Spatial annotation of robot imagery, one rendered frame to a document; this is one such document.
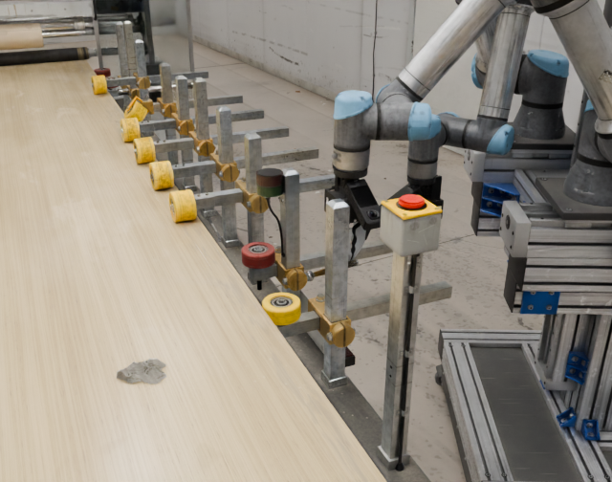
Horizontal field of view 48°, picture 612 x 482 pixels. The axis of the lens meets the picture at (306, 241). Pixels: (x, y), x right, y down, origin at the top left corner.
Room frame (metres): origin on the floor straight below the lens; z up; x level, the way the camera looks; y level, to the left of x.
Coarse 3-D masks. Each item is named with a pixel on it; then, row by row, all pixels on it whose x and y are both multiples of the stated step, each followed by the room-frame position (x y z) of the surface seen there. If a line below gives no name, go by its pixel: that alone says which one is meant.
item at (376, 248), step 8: (376, 240) 1.61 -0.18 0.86; (368, 248) 1.57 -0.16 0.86; (376, 248) 1.58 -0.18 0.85; (384, 248) 1.59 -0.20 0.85; (304, 256) 1.51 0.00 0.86; (312, 256) 1.51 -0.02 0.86; (320, 256) 1.51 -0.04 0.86; (360, 256) 1.56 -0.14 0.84; (368, 256) 1.57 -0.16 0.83; (304, 264) 1.50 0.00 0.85; (312, 264) 1.50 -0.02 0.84; (320, 264) 1.51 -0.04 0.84; (256, 272) 1.45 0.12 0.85; (264, 272) 1.45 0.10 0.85; (272, 272) 1.46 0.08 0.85
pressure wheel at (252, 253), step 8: (248, 248) 1.47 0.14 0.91; (256, 248) 1.46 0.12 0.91; (264, 248) 1.47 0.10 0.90; (272, 248) 1.47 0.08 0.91; (248, 256) 1.43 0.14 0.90; (256, 256) 1.43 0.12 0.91; (264, 256) 1.43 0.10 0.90; (272, 256) 1.44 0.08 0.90; (248, 264) 1.43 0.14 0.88; (256, 264) 1.43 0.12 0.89; (264, 264) 1.43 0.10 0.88; (272, 264) 1.44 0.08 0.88
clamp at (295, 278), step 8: (280, 256) 1.49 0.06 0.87; (280, 264) 1.45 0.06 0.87; (280, 272) 1.45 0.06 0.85; (288, 272) 1.43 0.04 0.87; (296, 272) 1.42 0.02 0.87; (280, 280) 1.45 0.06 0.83; (288, 280) 1.41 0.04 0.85; (296, 280) 1.41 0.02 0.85; (304, 280) 1.42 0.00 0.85; (296, 288) 1.41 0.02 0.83
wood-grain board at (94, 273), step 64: (0, 128) 2.49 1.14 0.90; (64, 128) 2.49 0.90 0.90; (0, 192) 1.84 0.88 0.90; (64, 192) 1.84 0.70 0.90; (128, 192) 1.84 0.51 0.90; (0, 256) 1.44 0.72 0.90; (64, 256) 1.44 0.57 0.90; (128, 256) 1.44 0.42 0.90; (192, 256) 1.44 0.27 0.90; (0, 320) 1.16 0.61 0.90; (64, 320) 1.16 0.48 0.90; (128, 320) 1.16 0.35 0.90; (192, 320) 1.16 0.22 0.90; (256, 320) 1.16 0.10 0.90; (0, 384) 0.95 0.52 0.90; (64, 384) 0.95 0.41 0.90; (128, 384) 0.95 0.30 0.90; (192, 384) 0.95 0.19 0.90; (256, 384) 0.95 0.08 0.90; (0, 448) 0.80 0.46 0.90; (64, 448) 0.80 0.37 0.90; (128, 448) 0.80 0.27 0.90; (192, 448) 0.80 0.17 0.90; (256, 448) 0.80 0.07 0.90; (320, 448) 0.80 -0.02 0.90
